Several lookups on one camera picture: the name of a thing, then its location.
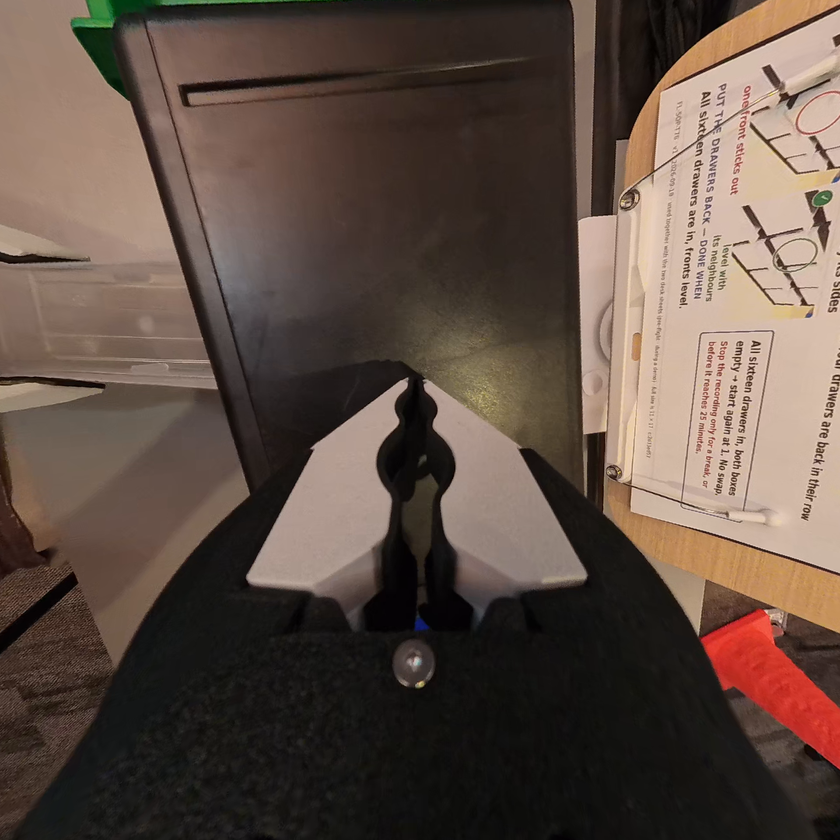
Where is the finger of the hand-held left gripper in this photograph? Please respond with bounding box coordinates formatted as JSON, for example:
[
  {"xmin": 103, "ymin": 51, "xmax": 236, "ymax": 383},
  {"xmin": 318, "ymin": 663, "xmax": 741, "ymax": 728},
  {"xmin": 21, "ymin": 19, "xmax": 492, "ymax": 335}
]
[
  {"xmin": 0, "ymin": 377, "xmax": 106, "ymax": 413},
  {"xmin": 0, "ymin": 223, "xmax": 91, "ymax": 265}
]

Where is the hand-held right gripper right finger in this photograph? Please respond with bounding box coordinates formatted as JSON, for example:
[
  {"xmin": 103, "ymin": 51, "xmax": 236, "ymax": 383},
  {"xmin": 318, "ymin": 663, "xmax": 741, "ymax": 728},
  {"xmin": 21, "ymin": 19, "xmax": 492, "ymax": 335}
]
[{"xmin": 420, "ymin": 378, "xmax": 589, "ymax": 627}]

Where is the brown jacket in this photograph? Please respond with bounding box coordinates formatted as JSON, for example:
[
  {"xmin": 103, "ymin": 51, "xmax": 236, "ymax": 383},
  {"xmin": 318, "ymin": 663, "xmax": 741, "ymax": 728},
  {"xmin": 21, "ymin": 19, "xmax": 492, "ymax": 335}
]
[{"xmin": 0, "ymin": 427, "xmax": 50, "ymax": 575}]

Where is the black drawer cabinet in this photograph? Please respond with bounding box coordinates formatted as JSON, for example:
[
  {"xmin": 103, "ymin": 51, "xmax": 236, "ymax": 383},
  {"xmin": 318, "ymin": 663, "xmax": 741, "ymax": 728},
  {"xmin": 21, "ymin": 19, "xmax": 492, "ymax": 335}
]
[{"xmin": 112, "ymin": 0, "xmax": 588, "ymax": 503}]

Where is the white sign bracket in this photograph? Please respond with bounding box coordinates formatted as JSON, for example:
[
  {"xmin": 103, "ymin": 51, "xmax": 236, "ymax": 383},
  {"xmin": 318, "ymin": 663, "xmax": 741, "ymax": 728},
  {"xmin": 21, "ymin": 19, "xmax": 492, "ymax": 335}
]
[{"xmin": 577, "ymin": 213, "xmax": 641, "ymax": 435}]

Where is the printed instruction sheet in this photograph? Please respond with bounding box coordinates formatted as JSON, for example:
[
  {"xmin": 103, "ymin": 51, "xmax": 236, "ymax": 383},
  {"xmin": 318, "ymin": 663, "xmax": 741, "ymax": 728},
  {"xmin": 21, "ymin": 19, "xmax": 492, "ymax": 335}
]
[{"xmin": 630, "ymin": 5, "xmax": 840, "ymax": 578}]

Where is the red plastic object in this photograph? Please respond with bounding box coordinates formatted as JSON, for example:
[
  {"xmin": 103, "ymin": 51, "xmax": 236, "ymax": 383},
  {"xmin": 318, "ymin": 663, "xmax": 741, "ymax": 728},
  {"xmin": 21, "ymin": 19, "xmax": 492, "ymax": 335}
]
[{"xmin": 701, "ymin": 609, "xmax": 840, "ymax": 769}]

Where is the instruction sheet on board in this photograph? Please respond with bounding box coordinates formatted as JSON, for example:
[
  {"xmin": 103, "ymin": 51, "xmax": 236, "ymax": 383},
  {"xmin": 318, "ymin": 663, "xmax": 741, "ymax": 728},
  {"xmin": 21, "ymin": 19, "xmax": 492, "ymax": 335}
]
[{"xmin": 607, "ymin": 0, "xmax": 840, "ymax": 634}]

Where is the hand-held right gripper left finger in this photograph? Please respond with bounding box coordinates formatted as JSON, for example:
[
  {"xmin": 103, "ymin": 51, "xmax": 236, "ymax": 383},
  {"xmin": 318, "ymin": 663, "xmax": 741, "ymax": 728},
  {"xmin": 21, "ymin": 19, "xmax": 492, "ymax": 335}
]
[{"xmin": 247, "ymin": 377, "xmax": 422, "ymax": 632}]

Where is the instruction sheet poster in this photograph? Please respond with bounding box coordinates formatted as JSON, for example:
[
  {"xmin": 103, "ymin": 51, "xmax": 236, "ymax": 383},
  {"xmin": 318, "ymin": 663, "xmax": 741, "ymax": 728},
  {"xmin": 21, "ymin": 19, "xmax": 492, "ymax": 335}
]
[{"xmin": 617, "ymin": 49, "xmax": 840, "ymax": 526}]

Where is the black metal post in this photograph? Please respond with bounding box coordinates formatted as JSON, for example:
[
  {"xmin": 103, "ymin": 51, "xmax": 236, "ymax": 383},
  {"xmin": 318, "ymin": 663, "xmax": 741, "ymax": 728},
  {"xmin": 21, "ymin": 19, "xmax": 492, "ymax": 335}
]
[{"xmin": 586, "ymin": 0, "xmax": 624, "ymax": 519}]

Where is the green plastic bin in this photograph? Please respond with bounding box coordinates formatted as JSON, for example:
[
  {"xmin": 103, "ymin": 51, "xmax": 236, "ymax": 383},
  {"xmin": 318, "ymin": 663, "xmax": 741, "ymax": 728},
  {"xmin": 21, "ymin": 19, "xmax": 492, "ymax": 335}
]
[{"xmin": 71, "ymin": 0, "xmax": 161, "ymax": 101}]

